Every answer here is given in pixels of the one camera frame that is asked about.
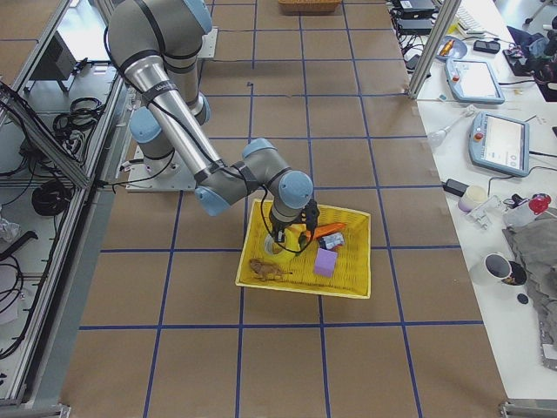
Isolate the orange toy carrot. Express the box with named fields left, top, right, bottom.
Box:
left=303, top=222, right=346, bottom=241

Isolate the near teach pendant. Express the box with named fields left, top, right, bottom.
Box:
left=468, top=111, right=530, bottom=178

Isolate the yellow tape roll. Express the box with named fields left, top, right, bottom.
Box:
left=264, top=235, right=296, bottom=264

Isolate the purple foam block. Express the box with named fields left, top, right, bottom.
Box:
left=313, top=248, right=338, bottom=278

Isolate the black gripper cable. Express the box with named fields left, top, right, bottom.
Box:
left=259, top=186, right=314, bottom=258

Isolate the yellow plastic basket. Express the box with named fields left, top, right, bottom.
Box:
left=235, top=199, right=372, bottom=299

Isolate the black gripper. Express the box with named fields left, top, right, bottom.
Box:
left=270, top=199, right=319, bottom=239

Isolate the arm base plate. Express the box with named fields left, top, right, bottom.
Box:
left=198, top=26, right=218, bottom=59
left=124, top=145, right=196, bottom=192

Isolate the brown wicker basket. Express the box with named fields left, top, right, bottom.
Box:
left=278, top=0, right=342, bottom=15

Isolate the far teach pendant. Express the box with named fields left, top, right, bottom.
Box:
left=445, top=58, right=505, bottom=105

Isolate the small grey can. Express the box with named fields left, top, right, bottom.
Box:
left=318, top=232, right=345, bottom=251

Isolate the lavender cup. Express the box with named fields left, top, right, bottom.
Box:
left=458, top=185, right=487, bottom=212

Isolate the aluminium frame post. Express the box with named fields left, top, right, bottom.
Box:
left=407, top=0, right=461, bottom=99

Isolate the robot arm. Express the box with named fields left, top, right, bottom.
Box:
left=105, top=1, right=319, bottom=242

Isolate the yellow toy banana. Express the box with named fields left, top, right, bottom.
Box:
left=284, top=224, right=306, bottom=253

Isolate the brown toy dinosaur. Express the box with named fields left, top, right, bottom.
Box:
left=249, top=259, right=291, bottom=281

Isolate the black power adapter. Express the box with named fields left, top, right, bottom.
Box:
left=442, top=179, right=469, bottom=198

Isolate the white mug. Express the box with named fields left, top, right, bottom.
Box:
left=469, top=253, right=513, bottom=286

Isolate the grey cloth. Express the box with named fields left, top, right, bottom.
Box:
left=502, top=216, right=556, bottom=370

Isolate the blue plate with brass part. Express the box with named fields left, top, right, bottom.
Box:
left=435, top=36, right=468, bottom=61

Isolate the teach pendant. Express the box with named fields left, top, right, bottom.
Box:
left=468, top=111, right=530, bottom=178
left=445, top=58, right=505, bottom=105

